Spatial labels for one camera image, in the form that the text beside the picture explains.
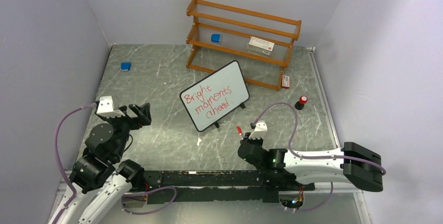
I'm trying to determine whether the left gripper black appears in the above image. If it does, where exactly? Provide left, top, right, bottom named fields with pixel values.
left=102, top=101, right=151, bottom=159

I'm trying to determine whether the red whiteboard marker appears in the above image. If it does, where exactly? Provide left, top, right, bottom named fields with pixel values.
left=236, top=126, right=243, bottom=138

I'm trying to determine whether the whiteboard with black frame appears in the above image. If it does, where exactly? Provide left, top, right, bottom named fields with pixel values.
left=179, top=61, right=250, bottom=132

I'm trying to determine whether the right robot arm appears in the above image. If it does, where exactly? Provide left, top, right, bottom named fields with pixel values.
left=238, top=133, right=384, bottom=192

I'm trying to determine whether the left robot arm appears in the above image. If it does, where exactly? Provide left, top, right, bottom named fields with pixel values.
left=49, top=97, right=151, bottom=223

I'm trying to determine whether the blue eraser on table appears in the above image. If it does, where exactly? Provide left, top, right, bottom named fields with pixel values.
left=120, top=62, right=131, bottom=72

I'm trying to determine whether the red emergency stop button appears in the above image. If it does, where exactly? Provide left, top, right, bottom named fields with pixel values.
left=294, top=96, right=308, bottom=110

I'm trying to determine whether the small red white box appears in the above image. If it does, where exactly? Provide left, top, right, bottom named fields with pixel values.
left=282, top=75, right=290, bottom=89

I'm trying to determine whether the white red box on rack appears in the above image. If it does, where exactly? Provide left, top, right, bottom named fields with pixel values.
left=247, top=37, right=275, bottom=56

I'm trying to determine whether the wooden two-tier rack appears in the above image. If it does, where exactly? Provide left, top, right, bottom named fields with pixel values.
left=185, top=0, right=302, bottom=91

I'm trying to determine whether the blue eraser on rack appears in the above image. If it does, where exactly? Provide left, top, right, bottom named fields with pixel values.
left=211, top=33, right=222, bottom=43

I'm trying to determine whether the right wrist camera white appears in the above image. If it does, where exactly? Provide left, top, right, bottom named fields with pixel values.
left=248, top=120, right=267, bottom=139

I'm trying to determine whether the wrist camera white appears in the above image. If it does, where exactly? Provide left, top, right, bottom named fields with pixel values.
left=248, top=120, right=267, bottom=139
left=96, top=96, right=125, bottom=118

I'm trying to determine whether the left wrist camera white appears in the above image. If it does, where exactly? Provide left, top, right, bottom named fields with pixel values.
left=96, top=96, right=125, bottom=118

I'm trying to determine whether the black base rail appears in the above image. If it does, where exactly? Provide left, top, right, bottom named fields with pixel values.
left=144, top=170, right=315, bottom=204

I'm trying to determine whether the aluminium frame rail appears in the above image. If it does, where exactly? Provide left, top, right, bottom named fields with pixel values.
left=46, top=46, right=372, bottom=224

